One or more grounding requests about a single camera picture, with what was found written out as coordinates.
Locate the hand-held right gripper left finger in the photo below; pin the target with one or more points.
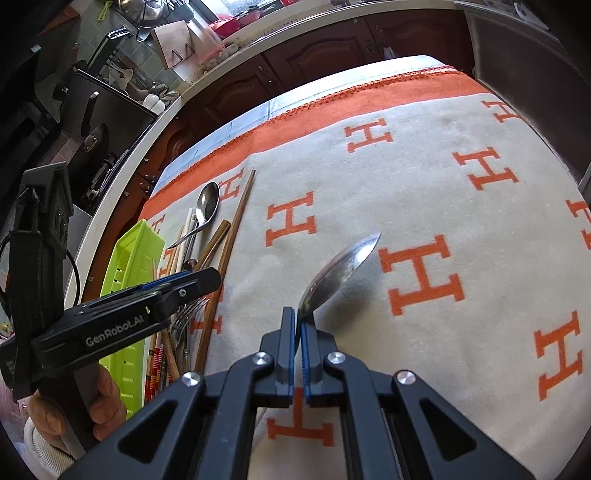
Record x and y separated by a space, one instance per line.
290 353

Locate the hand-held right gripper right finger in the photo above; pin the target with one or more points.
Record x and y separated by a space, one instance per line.
307 371

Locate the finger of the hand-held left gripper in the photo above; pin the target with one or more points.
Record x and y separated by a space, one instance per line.
198 284

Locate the metal spork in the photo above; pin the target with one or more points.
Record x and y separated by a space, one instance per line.
187 314

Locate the brown wooden chopstick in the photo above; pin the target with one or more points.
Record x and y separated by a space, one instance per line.
217 235
225 233

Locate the green plastic utensil tray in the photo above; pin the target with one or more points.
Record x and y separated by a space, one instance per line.
134 258

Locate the person's left hand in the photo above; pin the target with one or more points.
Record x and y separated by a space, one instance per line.
108 397

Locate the white cups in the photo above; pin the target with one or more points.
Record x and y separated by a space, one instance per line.
153 104

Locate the orange and grey printed blanket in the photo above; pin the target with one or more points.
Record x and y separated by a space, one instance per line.
415 207

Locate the clear container of garlic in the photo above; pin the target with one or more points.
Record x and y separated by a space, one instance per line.
217 55

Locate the wooden knife block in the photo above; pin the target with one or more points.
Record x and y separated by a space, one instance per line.
173 41

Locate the red bowl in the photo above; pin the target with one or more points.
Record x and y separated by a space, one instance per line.
226 27

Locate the green plastic clip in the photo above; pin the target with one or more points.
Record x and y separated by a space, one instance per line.
106 8

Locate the stainless steel pot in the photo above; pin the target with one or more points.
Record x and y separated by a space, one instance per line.
147 11

